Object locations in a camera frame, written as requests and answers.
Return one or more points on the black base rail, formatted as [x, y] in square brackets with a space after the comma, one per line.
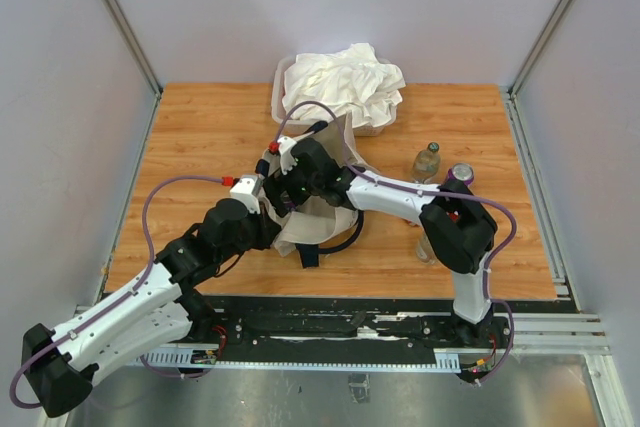
[337, 332]

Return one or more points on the right aluminium frame post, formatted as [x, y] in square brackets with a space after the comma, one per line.
[558, 14]

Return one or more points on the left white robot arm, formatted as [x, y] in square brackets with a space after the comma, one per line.
[160, 304]

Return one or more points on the clear glass bottle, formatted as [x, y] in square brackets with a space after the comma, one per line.
[426, 164]
[424, 250]

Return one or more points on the aluminium frame post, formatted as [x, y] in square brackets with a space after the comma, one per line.
[135, 48]
[558, 14]

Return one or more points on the left aluminium frame post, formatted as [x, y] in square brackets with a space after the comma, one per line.
[135, 48]

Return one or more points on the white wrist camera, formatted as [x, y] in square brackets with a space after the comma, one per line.
[281, 150]
[245, 190]

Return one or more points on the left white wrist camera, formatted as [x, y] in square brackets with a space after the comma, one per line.
[245, 190]

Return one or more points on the beige canvas tote bag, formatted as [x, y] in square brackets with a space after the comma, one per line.
[316, 222]

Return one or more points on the right aluminium floor rail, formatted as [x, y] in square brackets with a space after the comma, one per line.
[567, 330]

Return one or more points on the white crumpled cloth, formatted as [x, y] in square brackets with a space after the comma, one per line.
[353, 80]

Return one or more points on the clear plastic bin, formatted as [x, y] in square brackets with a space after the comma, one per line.
[296, 127]

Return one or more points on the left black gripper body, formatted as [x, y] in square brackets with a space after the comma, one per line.
[255, 235]

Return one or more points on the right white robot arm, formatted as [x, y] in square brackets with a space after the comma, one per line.
[458, 228]

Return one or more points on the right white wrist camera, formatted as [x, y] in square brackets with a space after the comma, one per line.
[281, 150]

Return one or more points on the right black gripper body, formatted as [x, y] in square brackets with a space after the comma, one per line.
[303, 188]

